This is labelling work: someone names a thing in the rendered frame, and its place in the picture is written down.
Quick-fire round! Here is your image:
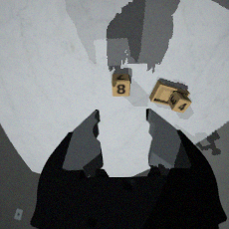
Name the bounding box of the tan cube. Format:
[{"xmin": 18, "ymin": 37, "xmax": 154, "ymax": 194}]
[
  {"xmin": 112, "ymin": 74, "xmax": 130, "ymax": 97},
  {"xmin": 167, "ymin": 91, "xmax": 192, "ymax": 113}
]

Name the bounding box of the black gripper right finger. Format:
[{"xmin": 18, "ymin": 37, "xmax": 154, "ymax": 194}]
[{"xmin": 146, "ymin": 109, "xmax": 227, "ymax": 224}]

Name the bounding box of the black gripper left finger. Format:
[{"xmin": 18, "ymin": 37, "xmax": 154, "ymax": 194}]
[{"xmin": 30, "ymin": 110, "xmax": 104, "ymax": 229}]

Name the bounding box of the tan wooden tray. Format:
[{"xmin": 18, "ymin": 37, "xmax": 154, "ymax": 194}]
[{"xmin": 149, "ymin": 81, "xmax": 190, "ymax": 106}]

